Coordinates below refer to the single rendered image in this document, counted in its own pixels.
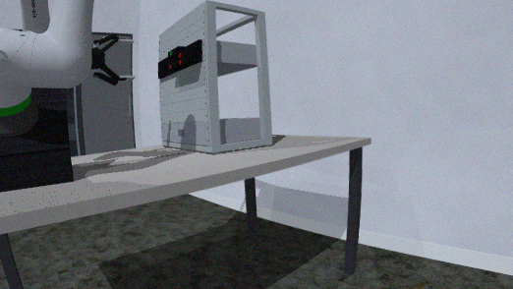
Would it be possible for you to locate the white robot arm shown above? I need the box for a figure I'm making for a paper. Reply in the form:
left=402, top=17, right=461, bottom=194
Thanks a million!
left=0, top=0, right=94, bottom=137

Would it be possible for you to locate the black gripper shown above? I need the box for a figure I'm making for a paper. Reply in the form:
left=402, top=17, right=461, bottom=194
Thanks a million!
left=91, top=33, right=136, bottom=86

